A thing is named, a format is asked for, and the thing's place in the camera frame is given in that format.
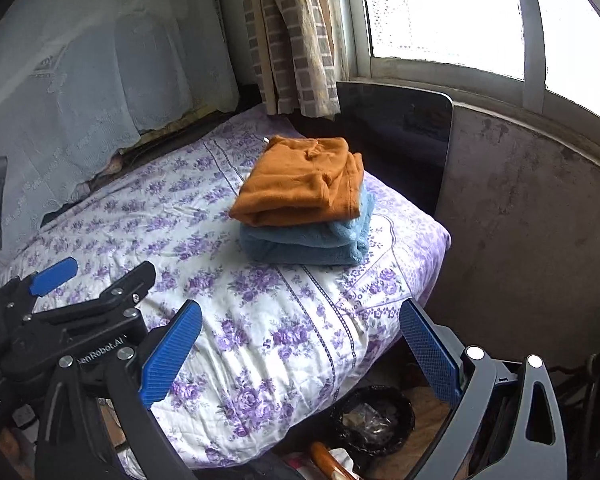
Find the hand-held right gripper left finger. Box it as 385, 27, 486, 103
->
33, 300, 204, 480

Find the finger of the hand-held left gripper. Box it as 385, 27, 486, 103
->
0, 256, 79, 321
22, 260, 157, 333

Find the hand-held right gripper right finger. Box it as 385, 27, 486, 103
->
399, 298, 567, 480

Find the orange knitted sweater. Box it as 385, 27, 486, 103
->
228, 135, 366, 228

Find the black bowl on floor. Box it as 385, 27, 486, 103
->
330, 385, 416, 456

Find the white power strip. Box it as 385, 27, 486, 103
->
11, 404, 37, 429

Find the purple floral bed sheet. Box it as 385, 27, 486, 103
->
0, 105, 453, 468

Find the blue fleece garment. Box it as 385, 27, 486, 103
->
239, 190, 377, 267

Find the white lace cloth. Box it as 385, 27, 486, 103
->
0, 0, 241, 261

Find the black glossy board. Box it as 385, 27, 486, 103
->
336, 80, 454, 217

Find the brick pattern curtain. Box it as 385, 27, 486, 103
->
240, 0, 343, 121

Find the window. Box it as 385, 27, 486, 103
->
330, 0, 600, 181

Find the orange handled tool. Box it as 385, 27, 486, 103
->
307, 440, 353, 480

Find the black cable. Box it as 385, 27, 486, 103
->
550, 352, 600, 441

